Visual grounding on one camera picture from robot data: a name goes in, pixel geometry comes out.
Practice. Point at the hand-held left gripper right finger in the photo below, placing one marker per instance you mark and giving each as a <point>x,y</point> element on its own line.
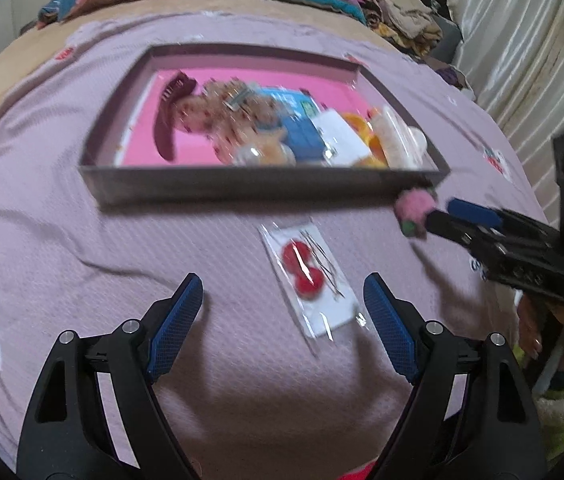
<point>392,332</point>

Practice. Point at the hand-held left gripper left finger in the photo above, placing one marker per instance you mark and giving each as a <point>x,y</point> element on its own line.
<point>176,330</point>

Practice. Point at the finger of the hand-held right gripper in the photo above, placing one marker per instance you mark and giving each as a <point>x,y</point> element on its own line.
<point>474,212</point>
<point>454,230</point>

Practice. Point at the pink fuzzy hair clip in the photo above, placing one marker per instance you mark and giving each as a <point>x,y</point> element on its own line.
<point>414,205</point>

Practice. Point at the beige spiral hair clip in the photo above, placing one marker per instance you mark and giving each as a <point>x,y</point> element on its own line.
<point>389,135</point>

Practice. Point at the white card packet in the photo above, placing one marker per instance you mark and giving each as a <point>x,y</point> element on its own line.
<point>342,137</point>

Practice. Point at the grey shallow box pink lining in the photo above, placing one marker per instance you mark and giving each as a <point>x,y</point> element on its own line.
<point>262,185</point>

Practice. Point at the maroon hair claw clip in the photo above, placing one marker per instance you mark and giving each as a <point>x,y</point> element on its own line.
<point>164,130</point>

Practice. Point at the red clothing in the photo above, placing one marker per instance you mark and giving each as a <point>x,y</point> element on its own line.
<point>359,472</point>

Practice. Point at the orange hair clips packet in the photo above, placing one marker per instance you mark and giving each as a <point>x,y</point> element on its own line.
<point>357,124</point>

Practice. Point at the white satin curtain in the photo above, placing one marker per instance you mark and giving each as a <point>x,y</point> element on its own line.
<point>522,60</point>

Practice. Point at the grey cushion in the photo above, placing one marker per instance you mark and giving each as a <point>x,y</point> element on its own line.
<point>448,37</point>

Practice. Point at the blue accessory packet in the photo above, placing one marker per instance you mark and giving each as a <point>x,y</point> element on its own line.
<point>287,97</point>

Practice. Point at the beige mesh bow hair clip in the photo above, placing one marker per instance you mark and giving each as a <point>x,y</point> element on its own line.
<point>211,115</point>

